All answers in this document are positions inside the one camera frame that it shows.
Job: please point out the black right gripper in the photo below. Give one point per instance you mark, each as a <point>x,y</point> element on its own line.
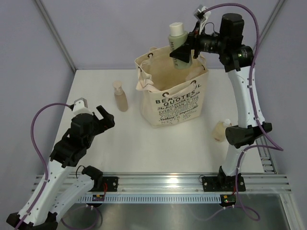
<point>193,41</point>

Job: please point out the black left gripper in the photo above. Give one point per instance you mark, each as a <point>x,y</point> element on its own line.
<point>107,121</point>

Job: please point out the pale green round bottle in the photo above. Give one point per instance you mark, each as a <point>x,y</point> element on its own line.
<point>177,38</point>

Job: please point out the beige pump bottle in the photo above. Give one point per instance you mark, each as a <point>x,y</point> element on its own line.
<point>120,96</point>

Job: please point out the cream canvas tote bag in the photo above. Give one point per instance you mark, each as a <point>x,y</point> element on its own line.
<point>170,96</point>

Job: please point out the cream pump lotion bottle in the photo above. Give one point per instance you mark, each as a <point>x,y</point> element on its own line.
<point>218,132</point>

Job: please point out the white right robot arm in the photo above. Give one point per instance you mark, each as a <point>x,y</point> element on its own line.
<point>237,61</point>

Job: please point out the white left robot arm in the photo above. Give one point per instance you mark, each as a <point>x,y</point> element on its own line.
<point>46,207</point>

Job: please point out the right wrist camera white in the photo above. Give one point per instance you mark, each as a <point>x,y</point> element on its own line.
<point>202,15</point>

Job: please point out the white slotted cable duct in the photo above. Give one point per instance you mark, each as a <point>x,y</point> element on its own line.
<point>152,199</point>

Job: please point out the right aluminium frame post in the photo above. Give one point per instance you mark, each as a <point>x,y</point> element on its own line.
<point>266,13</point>

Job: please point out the aluminium frame post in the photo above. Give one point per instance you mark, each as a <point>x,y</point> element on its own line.
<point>42,10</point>
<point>266,13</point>

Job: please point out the left aluminium frame post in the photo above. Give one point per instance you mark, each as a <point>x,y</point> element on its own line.
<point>42,10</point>

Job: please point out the aluminium mounting rail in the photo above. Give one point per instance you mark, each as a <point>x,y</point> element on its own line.
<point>190,183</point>

